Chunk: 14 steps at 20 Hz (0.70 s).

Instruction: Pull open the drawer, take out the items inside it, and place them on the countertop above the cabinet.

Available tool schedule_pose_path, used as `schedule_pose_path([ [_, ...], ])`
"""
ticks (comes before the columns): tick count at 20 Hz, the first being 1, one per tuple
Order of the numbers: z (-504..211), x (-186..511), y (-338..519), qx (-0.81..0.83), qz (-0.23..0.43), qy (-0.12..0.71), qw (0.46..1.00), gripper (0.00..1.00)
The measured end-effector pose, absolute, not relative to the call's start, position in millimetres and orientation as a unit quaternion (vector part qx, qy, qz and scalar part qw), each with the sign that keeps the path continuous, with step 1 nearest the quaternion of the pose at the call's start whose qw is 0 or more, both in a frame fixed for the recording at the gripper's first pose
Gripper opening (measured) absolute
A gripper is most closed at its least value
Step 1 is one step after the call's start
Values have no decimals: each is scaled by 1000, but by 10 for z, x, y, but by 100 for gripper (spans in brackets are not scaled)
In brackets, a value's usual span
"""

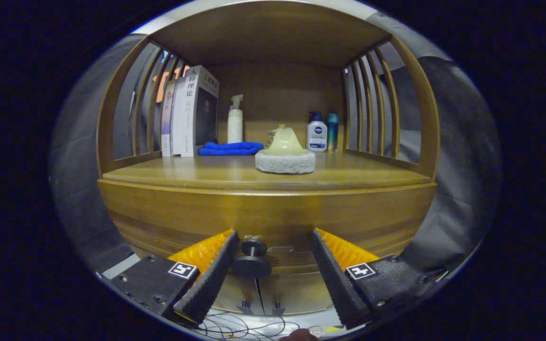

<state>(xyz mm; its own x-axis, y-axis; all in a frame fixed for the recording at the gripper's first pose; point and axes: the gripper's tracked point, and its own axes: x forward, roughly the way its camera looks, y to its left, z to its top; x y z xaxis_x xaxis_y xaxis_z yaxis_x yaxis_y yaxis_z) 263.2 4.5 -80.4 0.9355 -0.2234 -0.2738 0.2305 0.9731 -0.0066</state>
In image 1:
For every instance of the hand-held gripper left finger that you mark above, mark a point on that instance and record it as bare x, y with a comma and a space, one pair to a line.
213, 277

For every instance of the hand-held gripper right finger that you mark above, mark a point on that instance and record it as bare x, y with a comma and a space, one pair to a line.
337, 279

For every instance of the cream cone polishing pad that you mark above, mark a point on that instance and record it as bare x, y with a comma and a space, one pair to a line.
285, 144

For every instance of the wooden cabinet door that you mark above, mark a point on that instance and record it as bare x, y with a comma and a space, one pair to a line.
296, 293
240, 291

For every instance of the wooden countertop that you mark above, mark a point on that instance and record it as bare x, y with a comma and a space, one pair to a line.
197, 173

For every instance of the wooden cabinet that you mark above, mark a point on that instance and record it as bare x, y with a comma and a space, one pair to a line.
277, 85

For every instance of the folded blue cloth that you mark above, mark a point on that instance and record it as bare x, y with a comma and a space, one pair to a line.
230, 148

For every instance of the white lotion bottle blue cap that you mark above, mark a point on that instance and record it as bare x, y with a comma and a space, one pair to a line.
316, 137

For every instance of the teal slim bottle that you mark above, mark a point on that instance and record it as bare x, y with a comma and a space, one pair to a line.
332, 135

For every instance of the beige lidded tea cup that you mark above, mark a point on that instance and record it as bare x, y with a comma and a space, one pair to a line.
270, 138

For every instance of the white pump bottle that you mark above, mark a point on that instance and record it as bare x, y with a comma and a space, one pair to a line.
235, 128

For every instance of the white book with dark cover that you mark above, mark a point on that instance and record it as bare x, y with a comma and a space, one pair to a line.
185, 128

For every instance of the pale purple book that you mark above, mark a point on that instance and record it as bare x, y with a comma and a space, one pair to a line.
168, 128

